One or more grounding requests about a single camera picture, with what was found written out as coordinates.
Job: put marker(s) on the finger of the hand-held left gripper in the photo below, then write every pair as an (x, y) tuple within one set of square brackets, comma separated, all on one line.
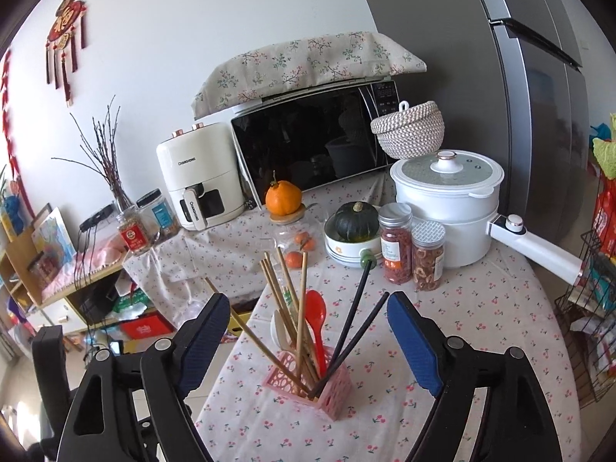
[(48, 341)]

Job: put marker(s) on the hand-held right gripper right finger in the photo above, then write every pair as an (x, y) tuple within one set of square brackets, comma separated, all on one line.
[(414, 341)]

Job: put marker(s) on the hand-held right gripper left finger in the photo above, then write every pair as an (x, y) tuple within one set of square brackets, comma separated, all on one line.
[(202, 341)]

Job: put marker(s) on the plain wooden chopstick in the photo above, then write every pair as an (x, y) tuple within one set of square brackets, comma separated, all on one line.
[(302, 308), (250, 329)]

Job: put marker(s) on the white spoon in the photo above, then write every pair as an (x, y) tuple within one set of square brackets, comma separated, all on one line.
[(279, 329)]

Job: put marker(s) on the printed bamboo chopstick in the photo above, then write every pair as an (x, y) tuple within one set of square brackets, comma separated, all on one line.
[(284, 305), (277, 303)]

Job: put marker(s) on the pink perforated utensil holder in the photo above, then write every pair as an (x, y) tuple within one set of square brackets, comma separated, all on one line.
[(332, 394)]

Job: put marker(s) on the brown wooden chopstick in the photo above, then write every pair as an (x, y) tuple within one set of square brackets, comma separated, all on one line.
[(291, 288)]

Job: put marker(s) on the red plastic spoon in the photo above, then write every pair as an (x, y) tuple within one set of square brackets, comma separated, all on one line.
[(315, 308)]

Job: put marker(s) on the yellow cardboard box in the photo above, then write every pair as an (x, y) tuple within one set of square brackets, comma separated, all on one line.
[(239, 322)]

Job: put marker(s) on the red flat box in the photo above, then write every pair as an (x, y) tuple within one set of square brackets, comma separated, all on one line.
[(147, 327)]

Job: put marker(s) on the black box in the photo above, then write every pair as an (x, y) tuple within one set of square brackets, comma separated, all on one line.
[(94, 301)]

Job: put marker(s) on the black floor device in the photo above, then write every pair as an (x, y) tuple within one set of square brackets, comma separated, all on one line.
[(115, 348)]

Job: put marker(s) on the cherry print tablecloth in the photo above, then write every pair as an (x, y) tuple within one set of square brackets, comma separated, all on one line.
[(481, 322)]

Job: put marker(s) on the small floral drape cloth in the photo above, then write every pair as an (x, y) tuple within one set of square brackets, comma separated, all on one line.
[(192, 269)]

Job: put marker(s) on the jar of dried fruit rings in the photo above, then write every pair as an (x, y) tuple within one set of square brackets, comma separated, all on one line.
[(428, 262)]

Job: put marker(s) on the green and white bag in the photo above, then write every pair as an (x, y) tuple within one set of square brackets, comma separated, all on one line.
[(130, 304)]

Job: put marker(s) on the jar of red dried fruit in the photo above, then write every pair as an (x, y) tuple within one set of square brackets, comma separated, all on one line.
[(394, 250)]

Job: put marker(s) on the colourful picture book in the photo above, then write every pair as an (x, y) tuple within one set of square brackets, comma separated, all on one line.
[(53, 240)]

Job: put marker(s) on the pink cloth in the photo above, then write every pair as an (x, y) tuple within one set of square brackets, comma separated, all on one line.
[(108, 250)]

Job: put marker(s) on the small tangerine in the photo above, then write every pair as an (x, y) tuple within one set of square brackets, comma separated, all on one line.
[(304, 241), (294, 261)]

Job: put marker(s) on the red label glass jar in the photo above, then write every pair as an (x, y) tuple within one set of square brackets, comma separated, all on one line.
[(134, 238)]

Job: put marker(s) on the white electric cooking pot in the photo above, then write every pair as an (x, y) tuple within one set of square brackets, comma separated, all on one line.
[(447, 221)]

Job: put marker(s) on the black lid glass jar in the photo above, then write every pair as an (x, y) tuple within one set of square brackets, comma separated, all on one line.
[(161, 216)]

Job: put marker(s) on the dark green pumpkin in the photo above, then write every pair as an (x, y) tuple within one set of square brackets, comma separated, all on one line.
[(355, 224)]

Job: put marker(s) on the black power strip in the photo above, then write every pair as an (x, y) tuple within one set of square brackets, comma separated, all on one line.
[(96, 219)]

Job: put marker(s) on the blue plush toy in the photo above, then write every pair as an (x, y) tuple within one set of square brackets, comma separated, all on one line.
[(12, 214)]

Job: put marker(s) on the glass jar with wooden lid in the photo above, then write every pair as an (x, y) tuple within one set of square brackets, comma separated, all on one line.
[(284, 236)]

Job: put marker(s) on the large orange with stem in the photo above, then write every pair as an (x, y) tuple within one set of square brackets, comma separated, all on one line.
[(283, 199)]

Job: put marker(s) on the cream air fryer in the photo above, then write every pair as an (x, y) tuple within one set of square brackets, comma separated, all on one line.
[(197, 168)]

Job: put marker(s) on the dry twig bouquet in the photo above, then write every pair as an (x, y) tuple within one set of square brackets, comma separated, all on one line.
[(108, 163)]

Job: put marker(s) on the teal snack packet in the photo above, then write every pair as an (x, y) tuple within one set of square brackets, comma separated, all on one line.
[(601, 274)]

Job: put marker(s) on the black door microwave oven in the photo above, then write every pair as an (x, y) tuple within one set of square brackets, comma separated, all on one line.
[(308, 144)]

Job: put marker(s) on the red snack packet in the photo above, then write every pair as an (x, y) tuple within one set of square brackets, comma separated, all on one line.
[(607, 207)]

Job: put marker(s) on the napa cabbage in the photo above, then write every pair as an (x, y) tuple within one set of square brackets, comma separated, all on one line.
[(607, 154)]

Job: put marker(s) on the floral microwave cover cloth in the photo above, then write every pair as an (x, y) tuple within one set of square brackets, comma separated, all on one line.
[(298, 67)]

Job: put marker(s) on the grey refrigerator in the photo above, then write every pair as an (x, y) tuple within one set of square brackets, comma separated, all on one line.
[(457, 33)]

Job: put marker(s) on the red knot wall ornament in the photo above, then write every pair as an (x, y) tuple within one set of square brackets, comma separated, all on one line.
[(65, 24)]

